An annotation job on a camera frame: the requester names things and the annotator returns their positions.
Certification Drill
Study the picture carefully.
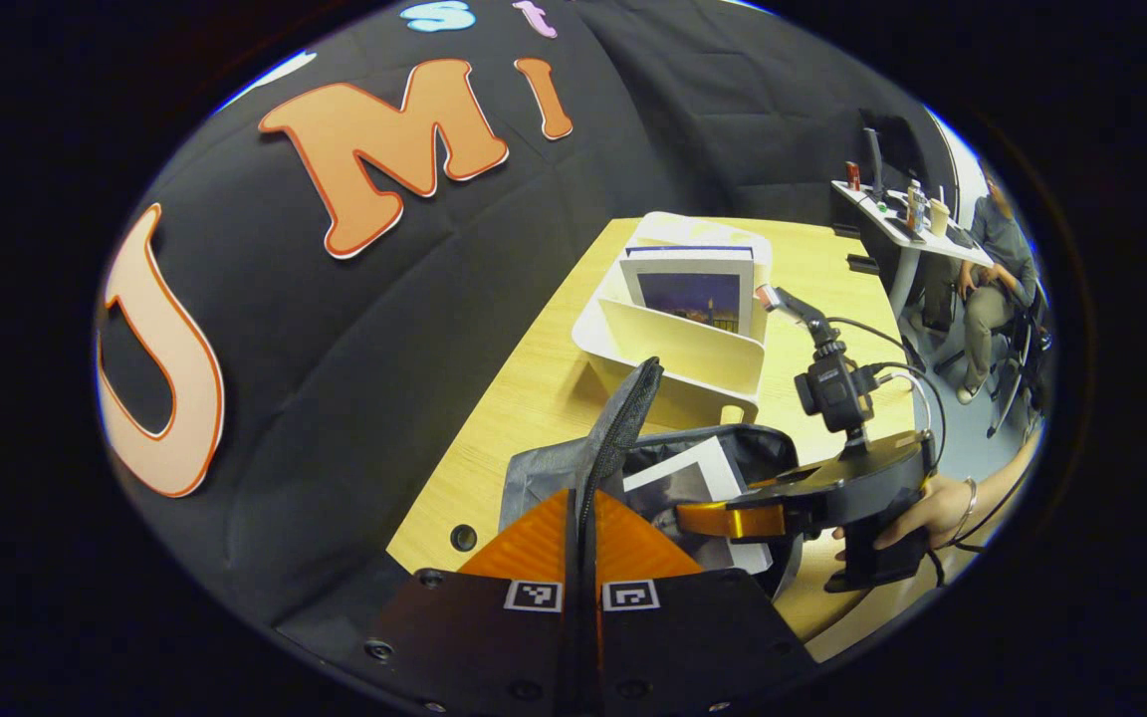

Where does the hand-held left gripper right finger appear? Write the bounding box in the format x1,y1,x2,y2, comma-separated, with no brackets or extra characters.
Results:
588,488,818,717

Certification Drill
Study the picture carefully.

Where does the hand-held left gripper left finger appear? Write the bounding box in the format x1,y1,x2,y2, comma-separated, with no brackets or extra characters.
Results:
364,488,579,717

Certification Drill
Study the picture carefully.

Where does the grey photo cover book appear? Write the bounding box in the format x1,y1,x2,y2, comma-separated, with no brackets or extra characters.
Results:
623,438,774,574

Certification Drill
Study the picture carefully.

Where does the grey schoolbag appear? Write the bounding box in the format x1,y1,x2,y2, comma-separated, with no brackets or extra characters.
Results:
499,357,803,598

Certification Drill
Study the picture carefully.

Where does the white bookshelf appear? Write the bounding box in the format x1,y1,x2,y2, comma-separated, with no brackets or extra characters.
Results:
572,211,774,429

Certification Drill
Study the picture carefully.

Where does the blue photo cover book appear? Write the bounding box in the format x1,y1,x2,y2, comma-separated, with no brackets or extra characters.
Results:
619,246,756,340

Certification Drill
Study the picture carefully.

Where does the black office chair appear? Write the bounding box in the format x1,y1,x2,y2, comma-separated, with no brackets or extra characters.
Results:
987,284,1054,439

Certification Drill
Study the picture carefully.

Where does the white side table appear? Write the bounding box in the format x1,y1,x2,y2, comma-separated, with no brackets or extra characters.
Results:
830,179,993,320

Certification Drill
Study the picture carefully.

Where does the black backdrop cloth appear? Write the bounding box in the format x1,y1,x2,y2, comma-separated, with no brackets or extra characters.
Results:
96,0,963,638

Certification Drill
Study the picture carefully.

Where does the black monitor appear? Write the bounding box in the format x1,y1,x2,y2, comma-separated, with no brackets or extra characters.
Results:
857,108,933,200

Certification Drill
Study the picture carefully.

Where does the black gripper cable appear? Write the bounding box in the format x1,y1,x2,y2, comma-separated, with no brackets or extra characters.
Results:
827,317,948,469

